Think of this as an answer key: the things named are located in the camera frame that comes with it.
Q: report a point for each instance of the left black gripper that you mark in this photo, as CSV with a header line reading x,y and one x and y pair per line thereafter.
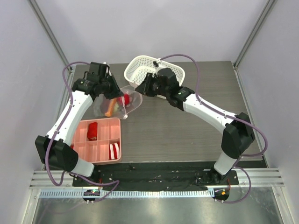
x,y
116,92

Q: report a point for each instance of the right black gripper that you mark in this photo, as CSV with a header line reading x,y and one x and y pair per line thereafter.
x,y
146,84

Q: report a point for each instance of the clear pink zip top bag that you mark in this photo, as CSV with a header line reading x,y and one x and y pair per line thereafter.
x,y
118,107

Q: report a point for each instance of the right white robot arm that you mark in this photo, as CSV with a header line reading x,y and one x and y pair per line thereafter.
x,y
237,134

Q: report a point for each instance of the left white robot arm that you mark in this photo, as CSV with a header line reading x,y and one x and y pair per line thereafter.
x,y
54,148

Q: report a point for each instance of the red plush fake food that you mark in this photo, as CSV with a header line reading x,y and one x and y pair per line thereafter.
x,y
92,131

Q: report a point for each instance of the red white striped fake food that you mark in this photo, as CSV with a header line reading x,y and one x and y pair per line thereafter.
x,y
114,151

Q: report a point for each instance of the white perforated plastic basket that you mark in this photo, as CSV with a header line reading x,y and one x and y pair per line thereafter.
x,y
138,68

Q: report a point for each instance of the pink divided organizer tray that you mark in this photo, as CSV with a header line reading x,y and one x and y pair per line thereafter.
x,y
97,151

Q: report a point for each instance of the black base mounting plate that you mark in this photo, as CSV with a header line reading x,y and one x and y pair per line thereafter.
x,y
150,179

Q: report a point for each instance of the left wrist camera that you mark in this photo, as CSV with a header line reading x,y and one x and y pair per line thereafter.
x,y
97,71

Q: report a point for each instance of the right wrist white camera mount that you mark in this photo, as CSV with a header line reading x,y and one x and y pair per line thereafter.
x,y
157,64

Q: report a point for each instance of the left aluminium corner post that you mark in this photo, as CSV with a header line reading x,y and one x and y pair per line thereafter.
x,y
45,25

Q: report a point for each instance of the aluminium corner post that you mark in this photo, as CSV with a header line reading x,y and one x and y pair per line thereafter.
x,y
45,25
255,30

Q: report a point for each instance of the slotted grey cable duct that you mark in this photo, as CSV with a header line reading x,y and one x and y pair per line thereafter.
x,y
93,193

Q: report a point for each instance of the right aluminium corner post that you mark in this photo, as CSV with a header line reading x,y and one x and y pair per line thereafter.
x,y
255,30

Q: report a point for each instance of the aluminium front rail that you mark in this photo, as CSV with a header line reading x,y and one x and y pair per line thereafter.
x,y
258,177

